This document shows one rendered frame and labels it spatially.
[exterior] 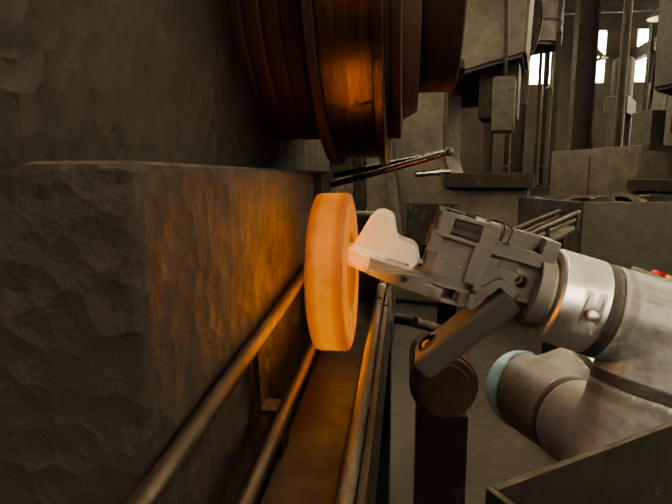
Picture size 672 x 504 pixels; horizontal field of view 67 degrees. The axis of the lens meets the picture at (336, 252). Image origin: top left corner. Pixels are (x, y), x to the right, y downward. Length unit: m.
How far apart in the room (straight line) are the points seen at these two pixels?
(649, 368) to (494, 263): 0.16
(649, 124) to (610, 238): 1.89
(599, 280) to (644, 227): 2.47
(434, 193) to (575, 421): 2.89
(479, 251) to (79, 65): 0.34
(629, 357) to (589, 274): 0.08
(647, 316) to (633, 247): 2.43
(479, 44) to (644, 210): 1.36
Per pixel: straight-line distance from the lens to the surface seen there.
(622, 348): 0.52
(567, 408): 0.57
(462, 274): 0.48
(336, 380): 0.56
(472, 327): 0.51
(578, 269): 0.50
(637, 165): 4.56
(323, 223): 0.45
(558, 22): 9.79
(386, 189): 3.45
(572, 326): 0.50
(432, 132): 3.39
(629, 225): 2.91
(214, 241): 0.34
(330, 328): 0.46
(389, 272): 0.47
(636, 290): 0.52
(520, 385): 0.63
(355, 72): 0.54
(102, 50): 0.35
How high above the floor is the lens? 0.86
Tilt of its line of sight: 8 degrees down
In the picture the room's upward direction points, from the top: straight up
